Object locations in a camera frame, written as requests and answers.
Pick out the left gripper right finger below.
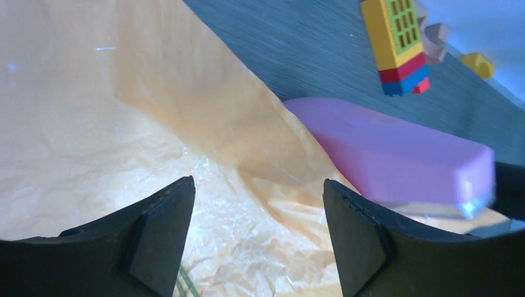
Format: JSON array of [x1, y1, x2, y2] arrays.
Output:
[[323, 179, 524, 296]]

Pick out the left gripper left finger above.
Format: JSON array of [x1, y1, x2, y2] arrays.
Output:
[[1, 176, 196, 297]]

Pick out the orange yellow wrapping paper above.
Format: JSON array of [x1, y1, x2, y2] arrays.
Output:
[[0, 0, 510, 297]]

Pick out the orange flower bouquet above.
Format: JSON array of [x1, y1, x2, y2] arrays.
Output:
[[173, 265, 201, 297]]

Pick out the pink metronome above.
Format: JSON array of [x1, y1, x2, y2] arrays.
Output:
[[284, 97, 496, 218]]

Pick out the red blue toy blocks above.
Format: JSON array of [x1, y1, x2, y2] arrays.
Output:
[[378, 52, 430, 96]]

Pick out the small yellow toy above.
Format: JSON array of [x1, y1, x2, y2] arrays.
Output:
[[461, 53, 495, 79]]

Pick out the wooden toy pieces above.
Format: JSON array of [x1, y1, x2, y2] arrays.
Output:
[[415, 2, 449, 64]]

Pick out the yellow toy block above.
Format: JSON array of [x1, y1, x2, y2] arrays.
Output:
[[359, 0, 423, 71]]

